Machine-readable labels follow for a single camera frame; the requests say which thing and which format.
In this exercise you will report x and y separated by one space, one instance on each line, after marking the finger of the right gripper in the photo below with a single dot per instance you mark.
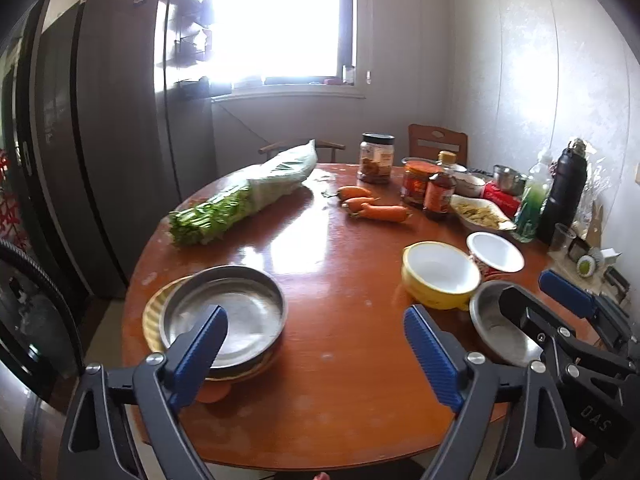
568 295
553 334

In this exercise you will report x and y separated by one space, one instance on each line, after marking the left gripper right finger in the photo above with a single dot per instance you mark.
535 443

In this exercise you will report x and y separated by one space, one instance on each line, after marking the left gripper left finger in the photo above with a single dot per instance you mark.
97 441

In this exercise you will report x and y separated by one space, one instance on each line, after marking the large stainless steel bowl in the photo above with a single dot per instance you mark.
505 341

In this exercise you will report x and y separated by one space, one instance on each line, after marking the red white paper bowl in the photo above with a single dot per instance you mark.
494 255

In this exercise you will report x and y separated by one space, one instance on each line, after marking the yellow shell-shaped plate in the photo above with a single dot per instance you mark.
160 319

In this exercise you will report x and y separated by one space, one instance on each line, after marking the yellow enamel bowl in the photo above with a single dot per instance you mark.
439 276

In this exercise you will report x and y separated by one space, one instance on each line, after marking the shallow steel pan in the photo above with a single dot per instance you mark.
240 309

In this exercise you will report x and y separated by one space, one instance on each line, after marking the person's hand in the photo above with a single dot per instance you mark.
578 438

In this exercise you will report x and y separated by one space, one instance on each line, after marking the green fruit in net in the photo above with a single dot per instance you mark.
586 266

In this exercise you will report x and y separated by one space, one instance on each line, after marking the small metal cup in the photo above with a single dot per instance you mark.
577 249

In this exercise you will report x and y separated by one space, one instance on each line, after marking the white charger plug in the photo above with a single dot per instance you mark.
608 256

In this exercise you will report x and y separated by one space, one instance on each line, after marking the wooden rabbit ornament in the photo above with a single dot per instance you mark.
594 232

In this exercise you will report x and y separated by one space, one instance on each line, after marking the clear plastic cup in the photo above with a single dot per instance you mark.
561 239

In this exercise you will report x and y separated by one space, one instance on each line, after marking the red tissue box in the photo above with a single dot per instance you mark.
507 203

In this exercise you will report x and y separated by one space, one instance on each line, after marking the green drink bottle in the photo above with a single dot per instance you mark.
537 187

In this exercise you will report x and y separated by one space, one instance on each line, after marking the black thermos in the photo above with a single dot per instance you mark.
569 180

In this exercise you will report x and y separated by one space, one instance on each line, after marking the white dish with food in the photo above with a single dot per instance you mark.
478 214

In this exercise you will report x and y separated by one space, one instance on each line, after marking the small steel bowl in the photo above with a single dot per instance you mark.
509 180

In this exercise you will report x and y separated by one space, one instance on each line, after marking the white ceramic bowl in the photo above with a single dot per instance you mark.
468 185

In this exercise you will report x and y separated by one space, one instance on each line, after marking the brown sauce bottle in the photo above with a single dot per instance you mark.
440 187

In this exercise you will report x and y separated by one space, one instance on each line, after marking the carrot near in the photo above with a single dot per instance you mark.
394 214

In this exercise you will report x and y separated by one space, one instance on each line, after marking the carrot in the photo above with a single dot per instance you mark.
348 192
394 214
355 204

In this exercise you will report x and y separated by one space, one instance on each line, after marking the red chili sauce jar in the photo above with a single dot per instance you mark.
417 173

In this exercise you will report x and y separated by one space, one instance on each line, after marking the round wooden table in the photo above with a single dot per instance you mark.
344 389

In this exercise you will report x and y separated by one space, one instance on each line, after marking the celery bunch in bag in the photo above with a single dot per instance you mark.
264 185

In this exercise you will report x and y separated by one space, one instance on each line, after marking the carrot middle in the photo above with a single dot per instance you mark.
355 204

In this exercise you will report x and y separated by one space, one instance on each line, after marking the carrot far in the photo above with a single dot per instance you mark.
348 192

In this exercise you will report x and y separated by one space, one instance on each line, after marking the clear jar black lid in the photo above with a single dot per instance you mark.
376 157

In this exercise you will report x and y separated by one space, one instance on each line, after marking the dark refrigerator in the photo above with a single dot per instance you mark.
105 127

